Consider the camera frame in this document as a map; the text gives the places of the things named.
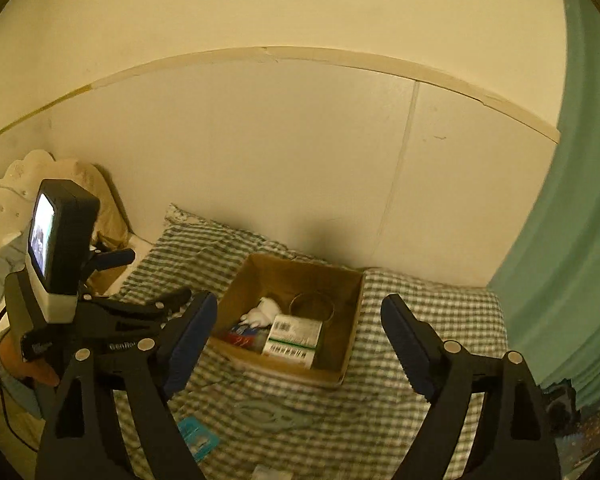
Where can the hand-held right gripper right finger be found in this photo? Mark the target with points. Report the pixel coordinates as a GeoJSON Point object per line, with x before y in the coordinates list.
{"type": "Point", "coordinates": [411, 355]}

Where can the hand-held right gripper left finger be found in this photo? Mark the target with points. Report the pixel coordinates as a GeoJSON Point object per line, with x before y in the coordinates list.
{"type": "Point", "coordinates": [190, 347]}

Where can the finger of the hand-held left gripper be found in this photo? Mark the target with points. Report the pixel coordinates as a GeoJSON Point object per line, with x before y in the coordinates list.
{"type": "Point", "coordinates": [115, 258]}
{"type": "Point", "coordinates": [130, 314]}

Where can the person's left hand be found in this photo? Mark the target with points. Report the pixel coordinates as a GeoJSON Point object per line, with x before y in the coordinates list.
{"type": "Point", "coordinates": [14, 366]}

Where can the red and blue packet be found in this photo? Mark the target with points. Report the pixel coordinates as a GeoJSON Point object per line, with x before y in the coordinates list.
{"type": "Point", "coordinates": [241, 336]}

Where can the beige pillow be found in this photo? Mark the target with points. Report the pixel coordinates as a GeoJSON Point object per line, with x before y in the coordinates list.
{"type": "Point", "coordinates": [100, 195]}

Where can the light blue cloth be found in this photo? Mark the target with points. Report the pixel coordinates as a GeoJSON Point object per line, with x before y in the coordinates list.
{"type": "Point", "coordinates": [5, 265]}

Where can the green checkered blanket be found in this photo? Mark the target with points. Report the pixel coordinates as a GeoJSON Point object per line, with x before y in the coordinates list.
{"type": "Point", "coordinates": [370, 410]}

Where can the white tufted headboard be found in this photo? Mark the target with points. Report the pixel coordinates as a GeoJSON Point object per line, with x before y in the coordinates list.
{"type": "Point", "coordinates": [5, 200]}

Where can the white crumpled glove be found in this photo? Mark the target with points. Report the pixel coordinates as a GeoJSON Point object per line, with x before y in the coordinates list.
{"type": "Point", "coordinates": [262, 312]}

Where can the brown cardboard box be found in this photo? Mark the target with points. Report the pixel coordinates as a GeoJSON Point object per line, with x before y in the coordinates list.
{"type": "Point", "coordinates": [340, 310]}

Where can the teal packet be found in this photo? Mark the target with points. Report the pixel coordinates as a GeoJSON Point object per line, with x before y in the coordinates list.
{"type": "Point", "coordinates": [197, 437]}

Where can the green and white carton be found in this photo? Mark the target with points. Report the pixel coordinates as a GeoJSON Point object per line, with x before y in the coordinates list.
{"type": "Point", "coordinates": [292, 342]}

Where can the light green face mask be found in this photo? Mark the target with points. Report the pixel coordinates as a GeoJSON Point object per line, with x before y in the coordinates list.
{"type": "Point", "coordinates": [275, 416]}

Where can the small white object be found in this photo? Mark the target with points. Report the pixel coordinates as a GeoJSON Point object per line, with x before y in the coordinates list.
{"type": "Point", "coordinates": [270, 473]}

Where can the dark patterned cloth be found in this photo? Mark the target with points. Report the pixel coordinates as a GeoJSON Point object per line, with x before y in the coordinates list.
{"type": "Point", "coordinates": [580, 430]}

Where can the green curtain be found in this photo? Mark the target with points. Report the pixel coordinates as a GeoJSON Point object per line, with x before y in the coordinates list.
{"type": "Point", "coordinates": [570, 210]}

